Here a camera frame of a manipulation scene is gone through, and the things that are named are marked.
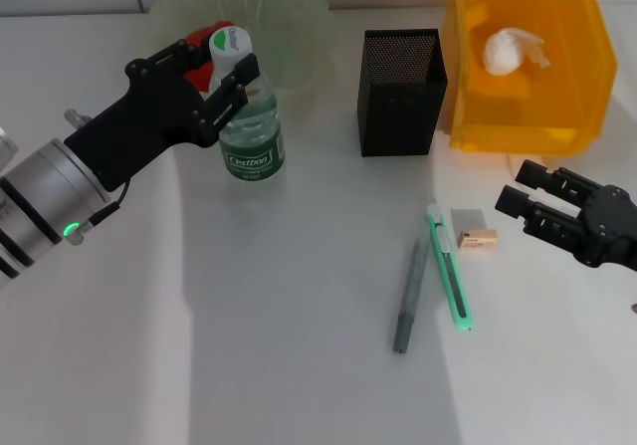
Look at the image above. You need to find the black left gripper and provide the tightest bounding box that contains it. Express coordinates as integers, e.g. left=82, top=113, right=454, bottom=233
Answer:
left=64, top=39, right=262, bottom=192

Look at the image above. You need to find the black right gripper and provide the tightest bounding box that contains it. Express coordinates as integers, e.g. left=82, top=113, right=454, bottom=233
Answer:
left=495, top=159, right=637, bottom=270

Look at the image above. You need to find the small beige eraser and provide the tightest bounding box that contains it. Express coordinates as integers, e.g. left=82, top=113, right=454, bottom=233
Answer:
left=456, top=229, right=499, bottom=253

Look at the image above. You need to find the clear bottle with green label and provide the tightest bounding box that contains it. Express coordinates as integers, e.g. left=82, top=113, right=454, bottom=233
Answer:
left=207, top=25, right=288, bottom=182

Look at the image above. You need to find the green utility knife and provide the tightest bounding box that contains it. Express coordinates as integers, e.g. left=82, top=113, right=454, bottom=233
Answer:
left=426, top=204, right=473, bottom=333

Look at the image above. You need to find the white paper ball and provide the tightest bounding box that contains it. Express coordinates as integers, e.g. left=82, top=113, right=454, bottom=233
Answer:
left=483, top=27, right=551, bottom=76

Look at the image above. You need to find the grey pen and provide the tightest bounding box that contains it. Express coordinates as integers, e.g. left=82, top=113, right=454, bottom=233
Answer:
left=392, top=238, right=430, bottom=355

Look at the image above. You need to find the pale green glass fruit bowl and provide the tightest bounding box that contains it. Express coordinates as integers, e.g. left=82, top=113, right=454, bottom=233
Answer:
left=148, top=0, right=329, bottom=94

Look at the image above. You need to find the black mesh pen holder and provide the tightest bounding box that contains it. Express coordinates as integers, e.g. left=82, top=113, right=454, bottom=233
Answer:
left=356, top=28, right=449, bottom=158

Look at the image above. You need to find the yellow plastic bin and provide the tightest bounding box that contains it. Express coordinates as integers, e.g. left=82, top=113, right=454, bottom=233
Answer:
left=444, top=0, right=619, bottom=157

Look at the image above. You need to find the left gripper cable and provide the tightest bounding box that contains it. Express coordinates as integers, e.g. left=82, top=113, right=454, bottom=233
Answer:
left=64, top=178, right=133, bottom=245

